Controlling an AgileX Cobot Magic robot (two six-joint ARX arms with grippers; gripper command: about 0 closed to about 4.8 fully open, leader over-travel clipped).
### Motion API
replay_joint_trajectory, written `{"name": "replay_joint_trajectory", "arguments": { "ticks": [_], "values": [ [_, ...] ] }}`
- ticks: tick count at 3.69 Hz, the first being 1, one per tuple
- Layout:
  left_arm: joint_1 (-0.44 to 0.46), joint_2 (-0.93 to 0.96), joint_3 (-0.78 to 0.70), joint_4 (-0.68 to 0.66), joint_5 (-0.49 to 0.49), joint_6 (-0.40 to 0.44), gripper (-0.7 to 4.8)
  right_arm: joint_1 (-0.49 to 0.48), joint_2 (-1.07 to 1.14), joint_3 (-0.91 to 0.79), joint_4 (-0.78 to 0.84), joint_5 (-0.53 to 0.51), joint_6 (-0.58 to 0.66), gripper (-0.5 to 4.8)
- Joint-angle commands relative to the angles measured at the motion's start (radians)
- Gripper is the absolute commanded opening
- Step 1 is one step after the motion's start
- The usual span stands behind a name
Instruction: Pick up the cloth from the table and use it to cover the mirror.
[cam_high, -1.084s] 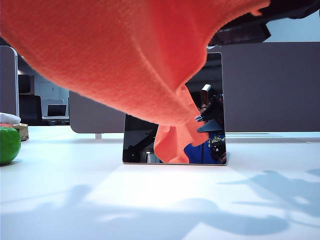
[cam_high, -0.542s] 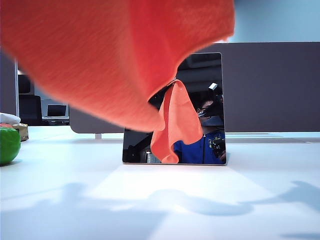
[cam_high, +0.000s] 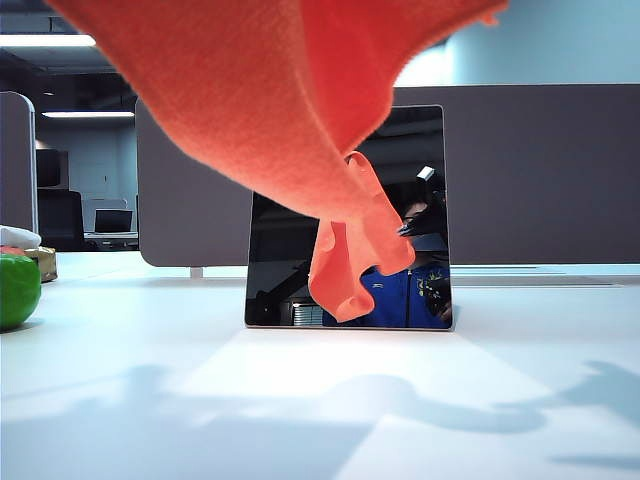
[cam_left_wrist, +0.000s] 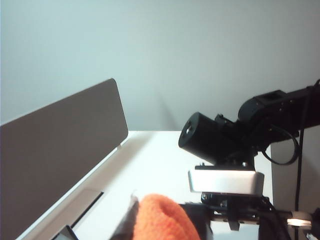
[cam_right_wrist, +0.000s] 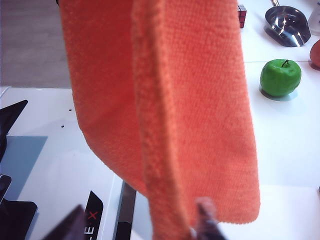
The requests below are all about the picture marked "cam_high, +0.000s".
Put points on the orange fleece cloth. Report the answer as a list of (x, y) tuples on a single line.
[(250, 100)]

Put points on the square standing mirror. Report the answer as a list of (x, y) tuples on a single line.
[(280, 260)]

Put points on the white folded cloth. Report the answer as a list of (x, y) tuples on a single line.
[(17, 236)]

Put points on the open background laptop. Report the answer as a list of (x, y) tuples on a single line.
[(114, 221)]

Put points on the wide grey desk partition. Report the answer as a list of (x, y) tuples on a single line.
[(525, 175)]

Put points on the black office chair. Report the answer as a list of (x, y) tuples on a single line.
[(60, 220)]

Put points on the short ceiling light strip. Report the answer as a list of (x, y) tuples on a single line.
[(85, 114)]

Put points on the brown cardboard box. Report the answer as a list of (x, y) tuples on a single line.
[(45, 265)]

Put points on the dark background monitor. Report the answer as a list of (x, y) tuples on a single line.
[(50, 167)]

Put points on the green round toy fruit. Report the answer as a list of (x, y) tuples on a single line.
[(17, 290)]

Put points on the small red object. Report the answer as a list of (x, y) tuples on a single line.
[(10, 249)]

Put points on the narrow grey desk partition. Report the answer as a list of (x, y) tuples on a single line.
[(17, 165)]

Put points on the long ceiling light strip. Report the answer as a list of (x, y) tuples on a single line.
[(45, 40)]

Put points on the white partition foot bracket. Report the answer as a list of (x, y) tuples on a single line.
[(197, 272)]

